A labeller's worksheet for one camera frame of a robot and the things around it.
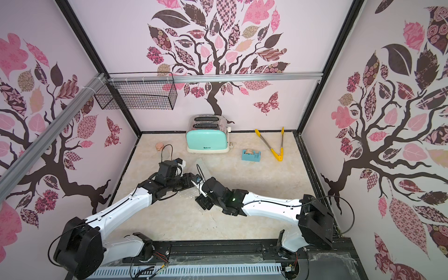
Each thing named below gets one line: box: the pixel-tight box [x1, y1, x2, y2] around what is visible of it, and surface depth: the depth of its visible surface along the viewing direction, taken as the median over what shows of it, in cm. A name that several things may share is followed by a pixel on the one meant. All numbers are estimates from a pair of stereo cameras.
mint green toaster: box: [185, 114, 232, 154], surface depth 104 cm
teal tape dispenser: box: [241, 148, 262, 163], surface depth 105 cm
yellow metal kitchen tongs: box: [254, 126, 285, 162], surface depth 109 cm
